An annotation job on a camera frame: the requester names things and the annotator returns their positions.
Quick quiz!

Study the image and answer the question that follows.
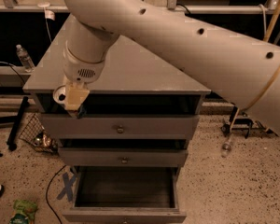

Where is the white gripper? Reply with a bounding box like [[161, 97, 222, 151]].
[[63, 43, 105, 119]]

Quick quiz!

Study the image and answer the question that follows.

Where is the silver redbull can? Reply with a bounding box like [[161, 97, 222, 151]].
[[53, 85, 65, 105]]

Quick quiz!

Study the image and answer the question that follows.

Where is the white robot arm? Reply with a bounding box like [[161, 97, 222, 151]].
[[64, 0, 280, 137]]

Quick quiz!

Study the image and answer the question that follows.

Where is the grey top drawer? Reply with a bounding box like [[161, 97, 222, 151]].
[[40, 114, 199, 140]]

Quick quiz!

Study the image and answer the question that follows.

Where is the grey drawer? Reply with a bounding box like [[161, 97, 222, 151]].
[[40, 114, 199, 140], [63, 167, 186, 224], [59, 139, 188, 167]]

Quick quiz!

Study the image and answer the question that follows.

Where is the grey middle drawer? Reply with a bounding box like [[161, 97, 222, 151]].
[[59, 139, 188, 167]]

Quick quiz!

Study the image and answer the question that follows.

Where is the grey drawer cabinet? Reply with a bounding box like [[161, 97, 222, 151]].
[[22, 10, 212, 170]]

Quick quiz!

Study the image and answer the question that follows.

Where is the grey bottom drawer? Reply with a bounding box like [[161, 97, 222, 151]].
[[63, 167, 186, 224]]

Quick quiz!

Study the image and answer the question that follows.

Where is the clear plastic water bottle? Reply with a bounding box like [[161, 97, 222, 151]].
[[16, 44, 35, 73]]

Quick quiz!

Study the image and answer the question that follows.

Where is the black tripod leg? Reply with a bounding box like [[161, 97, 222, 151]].
[[0, 96, 29, 151]]

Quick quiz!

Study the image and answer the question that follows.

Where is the grey tape cross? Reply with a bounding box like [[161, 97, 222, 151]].
[[57, 173, 76, 202]]

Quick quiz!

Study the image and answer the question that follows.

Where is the green snack bag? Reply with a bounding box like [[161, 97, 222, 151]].
[[8, 200, 38, 224]]

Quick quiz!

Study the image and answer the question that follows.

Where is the plastic bottle on floor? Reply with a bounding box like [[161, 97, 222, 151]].
[[221, 133, 233, 158]]

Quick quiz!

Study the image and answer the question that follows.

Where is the wire mesh basket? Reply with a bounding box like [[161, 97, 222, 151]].
[[19, 114, 58, 154]]

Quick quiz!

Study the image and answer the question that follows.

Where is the white tag with cord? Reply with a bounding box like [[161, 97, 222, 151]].
[[37, 2, 55, 42]]

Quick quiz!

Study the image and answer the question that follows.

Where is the black floor cable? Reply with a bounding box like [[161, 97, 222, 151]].
[[45, 164, 67, 224]]

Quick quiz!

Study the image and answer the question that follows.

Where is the black cable behind cabinet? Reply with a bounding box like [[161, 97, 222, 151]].
[[176, 3, 192, 16]]

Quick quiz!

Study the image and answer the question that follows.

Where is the white cable right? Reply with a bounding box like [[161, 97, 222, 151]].
[[259, 3, 269, 35]]

